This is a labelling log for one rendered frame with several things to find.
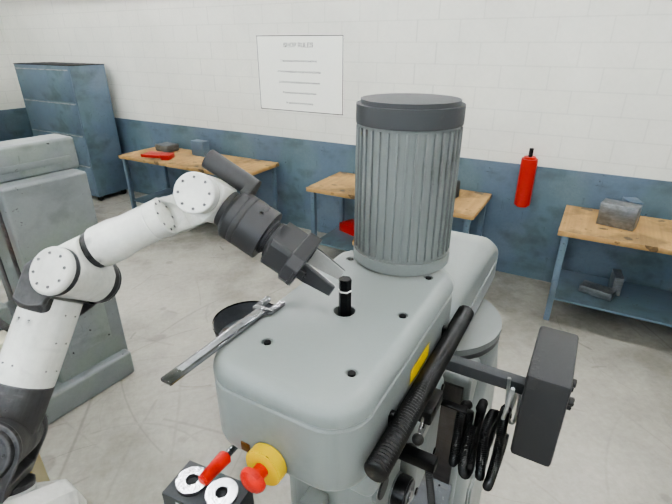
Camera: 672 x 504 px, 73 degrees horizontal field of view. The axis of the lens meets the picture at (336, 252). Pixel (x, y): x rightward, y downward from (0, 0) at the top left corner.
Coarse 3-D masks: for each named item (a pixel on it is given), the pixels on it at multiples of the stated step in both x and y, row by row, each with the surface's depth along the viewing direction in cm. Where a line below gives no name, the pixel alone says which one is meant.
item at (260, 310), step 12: (264, 300) 79; (252, 312) 75; (264, 312) 75; (240, 324) 72; (228, 336) 69; (204, 348) 66; (216, 348) 66; (192, 360) 64; (204, 360) 65; (168, 372) 61; (180, 372) 61; (168, 384) 60
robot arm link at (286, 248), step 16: (256, 208) 72; (272, 208) 74; (240, 224) 71; (256, 224) 71; (272, 224) 73; (288, 224) 76; (240, 240) 72; (256, 240) 71; (272, 240) 71; (288, 240) 73; (304, 240) 75; (320, 240) 77; (272, 256) 71; (288, 256) 71; (304, 256) 71; (288, 272) 70
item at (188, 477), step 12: (192, 468) 131; (204, 468) 132; (180, 480) 127; (192, 480) 129; (216, 480) 127; (228, 480) 127; (168, 492) 125; (180, 492) 124; (192, 492) 124; (204, 492) 125; (216, 492) 125; (228, 492) 124; (240, 492) 125
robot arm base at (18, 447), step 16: (0, 432) 65; (16, 432) 67; (0, 448) 65; (16, 448) 66; (0, 464) 64; (16, 464) 66; (32, 464) 76; (0, 480) 65; (16, 480) 69; (0, 496) 65
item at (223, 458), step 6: (228, 450) 73; (234, 450) 74; (216, 456) 72; (222, 456) 71; (228, 456) 72; (210, 462) 71; (216, 462) 70; (222, 462) 71; (228, 462) 72; (210, 468) 70; (216, 468) 70; (222, 468) 71; (204, 474) 69; (210, 474) 69; (216, 474) 70; (204, 480) 68; (210, 480) 69
